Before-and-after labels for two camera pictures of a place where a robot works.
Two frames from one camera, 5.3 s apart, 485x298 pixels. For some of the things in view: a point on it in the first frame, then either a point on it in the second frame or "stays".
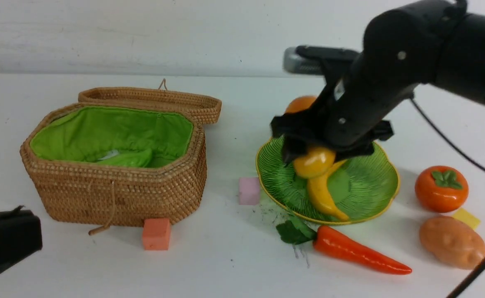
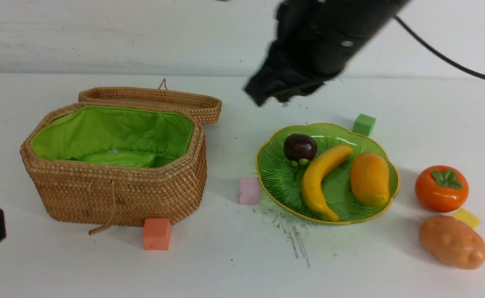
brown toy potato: [452, 242] stays
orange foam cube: [157, 234] stays
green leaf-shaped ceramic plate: [363, 186] stays
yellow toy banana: [318, 191] -> [314, 174]
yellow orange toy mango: [314, 162] -> [370, 180]
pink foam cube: [248, 191] stays
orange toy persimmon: [441, 189] stays
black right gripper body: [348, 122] -> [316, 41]
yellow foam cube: [468, 218] stays
